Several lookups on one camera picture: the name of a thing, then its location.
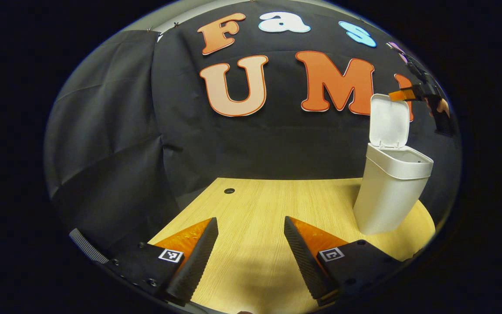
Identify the white desktop garbage bin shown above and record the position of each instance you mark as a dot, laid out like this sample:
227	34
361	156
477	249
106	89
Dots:
386	192

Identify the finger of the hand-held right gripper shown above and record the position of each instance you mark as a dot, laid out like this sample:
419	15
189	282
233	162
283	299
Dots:
401	95

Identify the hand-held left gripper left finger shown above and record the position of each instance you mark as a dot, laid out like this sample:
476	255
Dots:
192	266

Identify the wooden desktop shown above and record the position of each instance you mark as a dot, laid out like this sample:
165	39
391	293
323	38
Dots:
255	226

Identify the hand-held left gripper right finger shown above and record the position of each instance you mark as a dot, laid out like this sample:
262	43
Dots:
305	261

